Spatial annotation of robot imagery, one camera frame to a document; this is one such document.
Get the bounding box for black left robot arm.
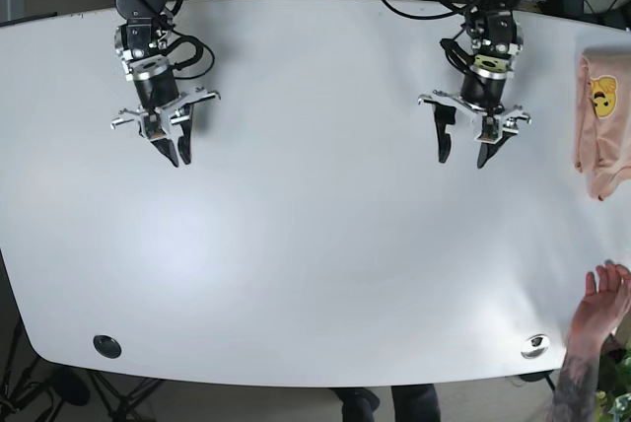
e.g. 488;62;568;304
381;0;531;169

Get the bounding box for peach T-shirt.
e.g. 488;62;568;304
574;50;630;201

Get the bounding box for green potted plant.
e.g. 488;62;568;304
595;336;630;422

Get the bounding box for black table grommet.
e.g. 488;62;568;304
93;334;122;359

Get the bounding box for person's bare hand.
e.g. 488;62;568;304
570;261;630;349

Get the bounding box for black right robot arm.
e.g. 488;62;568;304
110;0;220;167

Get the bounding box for silver table grommet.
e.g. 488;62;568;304
521;334;550;360

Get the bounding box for tattooed person's forearm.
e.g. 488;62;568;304
546;330;611;422

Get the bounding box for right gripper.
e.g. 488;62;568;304
110;54;221;168

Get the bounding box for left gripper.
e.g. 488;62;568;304
417;47;531;170

